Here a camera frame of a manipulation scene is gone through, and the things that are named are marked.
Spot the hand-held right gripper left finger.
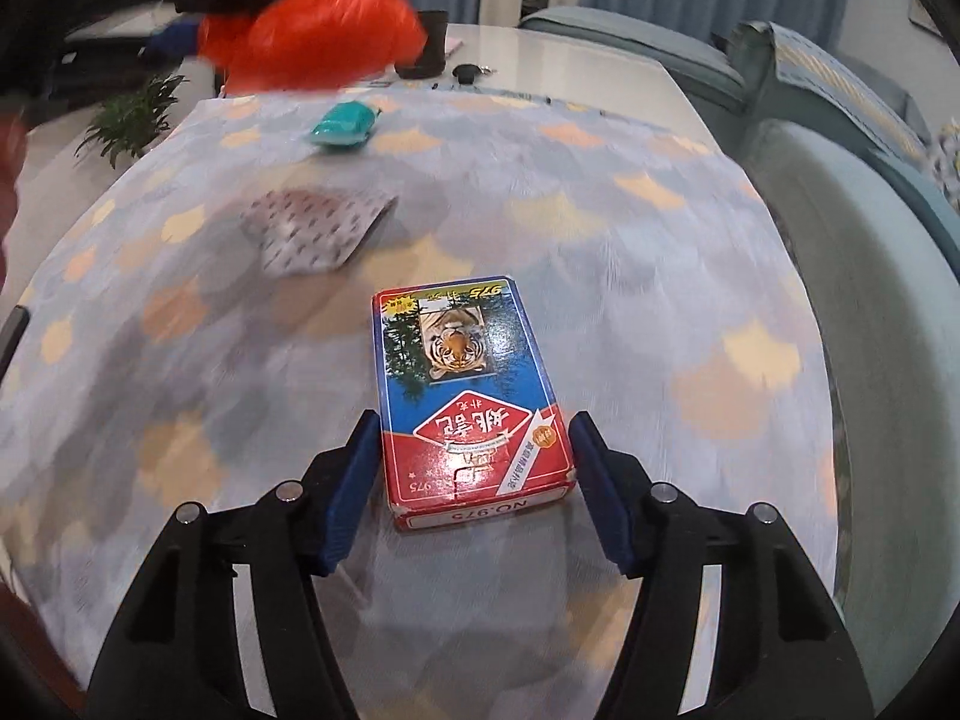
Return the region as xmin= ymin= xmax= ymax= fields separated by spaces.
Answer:
xmin=88 ymin=409 xmax=383 ymax=720

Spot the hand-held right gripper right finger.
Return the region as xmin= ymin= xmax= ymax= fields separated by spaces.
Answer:
xmin=568 ymin=411 xmax=877 ymax=720

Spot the orange plastic bag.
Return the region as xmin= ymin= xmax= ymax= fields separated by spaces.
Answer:
xmin=196 ymin=0 xmax=428 ymax=91

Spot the red and blue card box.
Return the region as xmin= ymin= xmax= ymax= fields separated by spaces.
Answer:
xmin=371 ymin=277 xmax=578 ymax=533

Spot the green potted plant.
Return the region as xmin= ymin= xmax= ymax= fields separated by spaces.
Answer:
xmin=75 ymin=75 xmax=188 ymax=166

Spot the teal packet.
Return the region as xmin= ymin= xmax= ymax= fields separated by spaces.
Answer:
xmin=304 ymin=101 xmax=383 ymax=151

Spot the dark brown cup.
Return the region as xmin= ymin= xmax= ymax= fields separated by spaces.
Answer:
xmin=394 ymin=10 xmax=451 ymax=80

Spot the silver blister pack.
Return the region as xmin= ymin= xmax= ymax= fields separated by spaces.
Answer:
xmin=240 ymin=187 xmax=398 ymax=275

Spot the blue sofa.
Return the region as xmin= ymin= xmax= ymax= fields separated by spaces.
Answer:
xmin=517 ymin=6 xmax=960 ymax=691

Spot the black phone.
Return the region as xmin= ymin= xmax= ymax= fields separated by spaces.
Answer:
xmin=0 ymin=305 xmax=31 ymax=383

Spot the white coffee table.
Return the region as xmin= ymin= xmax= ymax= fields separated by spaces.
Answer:
xmin=217 ymin=22 xmax=721 ymax=151

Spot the blue sofa armrest cover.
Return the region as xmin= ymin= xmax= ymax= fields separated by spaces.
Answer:
xmin=731 ymin=21 xmax=931 ymax=166

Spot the floral cushion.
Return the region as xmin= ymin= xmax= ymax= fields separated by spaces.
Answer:
xmin=930 ymin=120 xmax=960 ymax=203

